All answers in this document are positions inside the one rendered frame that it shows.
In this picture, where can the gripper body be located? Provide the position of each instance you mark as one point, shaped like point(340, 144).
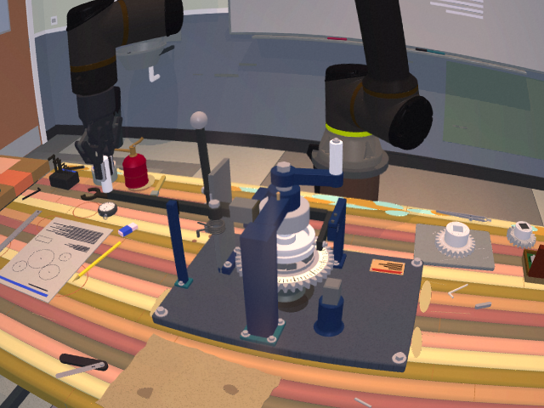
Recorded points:
point(98, 106)

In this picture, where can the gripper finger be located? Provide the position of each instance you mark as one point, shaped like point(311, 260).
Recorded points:
point(88, 146)
point(114, 140)

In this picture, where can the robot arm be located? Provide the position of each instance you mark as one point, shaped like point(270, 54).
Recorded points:
point(374, 51)

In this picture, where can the black lever with grey ball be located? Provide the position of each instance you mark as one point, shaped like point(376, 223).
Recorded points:
point(203, 153)

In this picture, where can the paper gear drawing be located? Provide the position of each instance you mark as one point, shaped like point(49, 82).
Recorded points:
point(51, 259)

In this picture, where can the grey and white clutch drum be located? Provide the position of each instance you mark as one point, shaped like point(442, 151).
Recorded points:
point(297, 229)

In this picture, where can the black clutch lever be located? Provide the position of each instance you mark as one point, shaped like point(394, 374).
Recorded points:
point(323, 236)

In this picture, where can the white toothed dog gear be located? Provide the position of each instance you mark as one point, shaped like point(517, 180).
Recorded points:
point(316, 274)

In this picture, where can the blue stub cup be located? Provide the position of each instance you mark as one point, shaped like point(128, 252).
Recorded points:
point(329, 316)

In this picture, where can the dark grey gear train base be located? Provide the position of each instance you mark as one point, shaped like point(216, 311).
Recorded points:
point(374, 314)

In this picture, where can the white change gear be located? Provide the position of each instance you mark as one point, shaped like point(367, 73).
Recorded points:
point(522, 236)
point(455, 240)

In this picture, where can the grey tray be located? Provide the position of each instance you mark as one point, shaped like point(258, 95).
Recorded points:
point(482, 255)

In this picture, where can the grey tin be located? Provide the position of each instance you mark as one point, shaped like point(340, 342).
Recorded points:
point(97, 180)

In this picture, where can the white cylinder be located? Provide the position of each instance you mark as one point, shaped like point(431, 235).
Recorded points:
point(107, 178)

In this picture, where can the red oil can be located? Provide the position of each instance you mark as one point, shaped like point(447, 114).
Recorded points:
point(135, 172)

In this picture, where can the black hex key holder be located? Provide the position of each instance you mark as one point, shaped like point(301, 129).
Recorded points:
point(64, 178)

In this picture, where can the silver stopwatch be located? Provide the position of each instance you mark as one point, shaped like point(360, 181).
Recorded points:
point(106, 209)

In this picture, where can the black hex key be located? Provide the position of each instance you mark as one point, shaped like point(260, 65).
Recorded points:
point(30, 194)

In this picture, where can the orange door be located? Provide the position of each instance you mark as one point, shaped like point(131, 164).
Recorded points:
point(17, 85)

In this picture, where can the blue and white eraser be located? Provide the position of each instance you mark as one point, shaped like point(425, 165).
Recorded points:
point(128, 229)

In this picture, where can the steel ruler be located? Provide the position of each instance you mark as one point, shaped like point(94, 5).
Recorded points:
point(19, 231)

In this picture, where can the yellow pencil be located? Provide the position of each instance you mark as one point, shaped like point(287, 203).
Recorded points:
point(100, 258)

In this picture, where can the grey upright plate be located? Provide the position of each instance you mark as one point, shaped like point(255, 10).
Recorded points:
point(220, 183)

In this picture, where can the dark coil spring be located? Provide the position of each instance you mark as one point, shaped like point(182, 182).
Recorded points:
point(216, 226)

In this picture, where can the grey square block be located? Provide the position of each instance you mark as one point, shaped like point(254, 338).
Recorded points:
point(242, 211)

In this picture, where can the large whiteboard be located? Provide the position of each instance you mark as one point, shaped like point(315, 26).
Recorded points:
point(297, 17)

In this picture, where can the pink marker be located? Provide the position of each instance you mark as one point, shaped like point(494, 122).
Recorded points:
point(337, 38)

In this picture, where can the orange label plate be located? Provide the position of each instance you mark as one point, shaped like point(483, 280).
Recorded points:
point(387, 267)

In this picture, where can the black and teal marker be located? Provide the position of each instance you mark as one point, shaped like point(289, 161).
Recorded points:
point(430, 51)

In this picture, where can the grey steel rod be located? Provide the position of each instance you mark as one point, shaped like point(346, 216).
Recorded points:
point(463, 215)

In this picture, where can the small grey pin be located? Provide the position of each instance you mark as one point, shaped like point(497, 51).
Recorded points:
point(363, 402)
point(483, 304)

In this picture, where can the white hex key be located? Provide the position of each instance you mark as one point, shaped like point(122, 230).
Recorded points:
point(455, 292)

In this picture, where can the brown box with green lining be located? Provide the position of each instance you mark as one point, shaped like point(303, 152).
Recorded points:
point(536, 265)

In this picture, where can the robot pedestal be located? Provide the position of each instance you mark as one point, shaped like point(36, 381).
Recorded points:
point(361, 186)

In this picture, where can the green wall board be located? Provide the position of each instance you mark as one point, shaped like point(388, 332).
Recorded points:
point(493, 106)

